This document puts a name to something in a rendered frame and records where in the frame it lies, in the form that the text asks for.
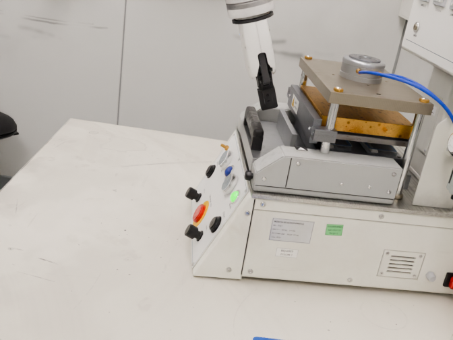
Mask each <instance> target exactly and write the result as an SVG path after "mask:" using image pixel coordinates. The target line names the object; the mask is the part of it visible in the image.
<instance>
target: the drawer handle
mask: <svg viewBox="0 0 453 340"><path fill-rule="evenodd" d="M243 124H244V125H248V128H249V131H250V134H251V145H250V149H251V150H258V151H261V150H262V143H263V139H264V130H263V127H262V125H261V122H260V119H259V117H258V114H257V111H256V109H255V107H250V106H248V107H246V110H245V117H244V121H243Z"/></svg>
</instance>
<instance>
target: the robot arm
mask: <svg viewBox="0 0 453 340"><path fill-rule="evenodd" d="M225 2H226V8H227V12H228V16H229V18H232V23H233V24H238V25H239V34H240V39H241V45H242V49H243V56H244V60H245V67H246V70H247V73H248V75H249V77H250V78H251V79H253V77H255V78H256V81H257V85H258V88H257V90H258V97H259V101H260V107H261V109H262V110H263V111H264V110H268V109H273V108H277V107H278V103H277V98H276V91H275V87H274V85H273V80H272V74H275V72H276V66H275V60H274V51H273V46H272V38H271V34H270V27H269V23H268V18H270V17H272V16H273V15H274V12H273V11H272V10H273V9H274V8H275V4H274V0H225Z"/></svg>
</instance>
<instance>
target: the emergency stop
mask: <svg viewBox="0 0 453 340"><path fill-rule="evenodd" d="M205 209H206V206H205V205H204V204H201V205H199V206H198V207H197V208H196V210H195V212H194V214H193V221H194V222H196V223H197V222H198V221H199V220H200V219H201V218H202V216H203V214H204V211H205Z"/></svg>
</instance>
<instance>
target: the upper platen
mask: <svg viewBox="0 0 453 340"><path fill-rule="evenodd" d="M300 89H301V90H302V91H303V93H304V94H305V96H306V97H307V99H308V100H309V102H310V103H311V104H312V106H313V108H314V109H315V110H316V111H317V113H318V115H319V116H320V117H321V118H322V125H321V126H326V120H327V117H328V111H329V108H330V103H328V102H327V100H326V99H325V98H324V97H323V96H322V94H321V93H320V92H319V90H318V89H317V88H316V87H315V86H304V85H301V87H300ZM411 127H412V123H411V122H410V121H409V120H408V119H406V118H405V117H404V116H403V115H402V114H400V113H399V112H398V111H388V110H382V109H372V108H366V107H355V106H349V105H340V106H339V110H338V115H337V118H336V124H335V127H334V128H335V129H336V131H337V132H338V133H337V137H336V139H339V140H350V141H357V142H368V143H374V144H385V145H392V146H403V147H406V143H407V141H408V138H409V134H410V131H411Z"/></svg>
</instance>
